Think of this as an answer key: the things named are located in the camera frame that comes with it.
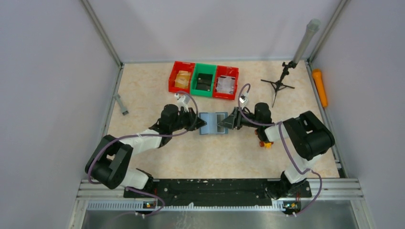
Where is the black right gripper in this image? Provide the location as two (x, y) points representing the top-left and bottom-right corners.
(217, 107), (261, 130)

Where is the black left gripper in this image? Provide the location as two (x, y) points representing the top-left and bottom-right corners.
(170, 107), (207, 132)

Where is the teal card holder wallet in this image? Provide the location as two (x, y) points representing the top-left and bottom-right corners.
(199, 112), (228, 135)

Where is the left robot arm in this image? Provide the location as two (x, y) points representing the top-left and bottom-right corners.
(85, 104), (207, 197)

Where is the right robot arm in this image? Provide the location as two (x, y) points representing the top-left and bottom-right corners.
(218, 103), (335, 198)

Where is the red bin with clear bags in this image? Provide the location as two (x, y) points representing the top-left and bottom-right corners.
(212, 65), (239, 100)

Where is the green plastic bin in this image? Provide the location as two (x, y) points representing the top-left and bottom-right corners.
(190, 63), (217, 97)

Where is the red bin with orange items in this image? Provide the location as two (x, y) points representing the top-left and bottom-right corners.
(168, 61), (196, 93)

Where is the black mini tripod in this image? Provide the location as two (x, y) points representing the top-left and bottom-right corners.
(260, 61), (297, 107)

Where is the orange flashlight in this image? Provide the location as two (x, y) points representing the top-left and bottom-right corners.
(312, 69), (328, 108)

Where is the grey cylinder on tripod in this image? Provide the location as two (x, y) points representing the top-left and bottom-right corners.
(292, 19), (321, 65)

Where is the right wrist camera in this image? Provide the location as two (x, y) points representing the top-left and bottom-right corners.
(238, 92), (249, 108)

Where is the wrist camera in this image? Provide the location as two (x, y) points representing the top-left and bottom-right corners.
(174, 94), (190, 111)
(238, 92), (249, 108)

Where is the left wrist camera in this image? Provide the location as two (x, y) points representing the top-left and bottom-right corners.
(174, 94), (190, 111)

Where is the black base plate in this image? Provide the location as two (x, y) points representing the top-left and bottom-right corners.
(143, 178), (312, 207)

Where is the grey bracket tool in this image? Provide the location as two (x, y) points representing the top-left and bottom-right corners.
(113, 94), (129, 115)

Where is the aluminium frame rail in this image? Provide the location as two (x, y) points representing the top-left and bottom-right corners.
(68, 178), (374, 229)

